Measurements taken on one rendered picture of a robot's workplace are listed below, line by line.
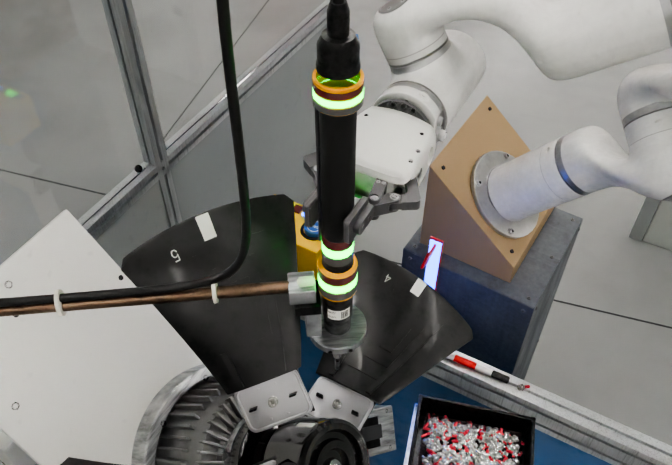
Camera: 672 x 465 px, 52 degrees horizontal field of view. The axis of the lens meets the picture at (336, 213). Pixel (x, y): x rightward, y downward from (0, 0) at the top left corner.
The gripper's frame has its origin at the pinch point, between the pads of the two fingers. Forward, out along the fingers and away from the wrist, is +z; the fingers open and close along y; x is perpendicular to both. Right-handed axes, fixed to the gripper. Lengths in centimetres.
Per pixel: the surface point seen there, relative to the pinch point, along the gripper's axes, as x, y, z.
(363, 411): -38.3, -3.8, -0.8
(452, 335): -40.7, -9.4, -20.0
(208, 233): -13.8, 18.6, -0.9
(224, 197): -86, 70, -63
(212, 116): -57, 70, -62
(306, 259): -53, 24, -31
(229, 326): -22.9, 12.9, 4.6
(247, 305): -20.8, 11.7, 1.9
